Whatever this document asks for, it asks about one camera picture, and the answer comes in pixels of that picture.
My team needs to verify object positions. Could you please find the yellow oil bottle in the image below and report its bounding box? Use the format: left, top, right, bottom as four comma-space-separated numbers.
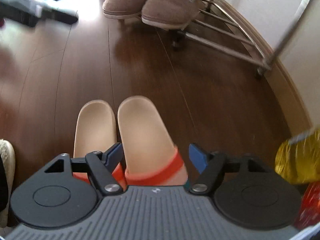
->
275, 127, 319, 185

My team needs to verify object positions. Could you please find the beige striped slide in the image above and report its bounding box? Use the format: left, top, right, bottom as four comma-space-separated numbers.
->
73, 100, 127, 190
117, 96, 188, 186

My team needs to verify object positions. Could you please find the chrome corner shoe rack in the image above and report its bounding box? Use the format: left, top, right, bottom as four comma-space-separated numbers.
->
169, 0, 313, 77

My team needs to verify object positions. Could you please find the red plastic bag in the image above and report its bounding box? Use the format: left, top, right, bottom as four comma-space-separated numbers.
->
295, 181, 319, 230

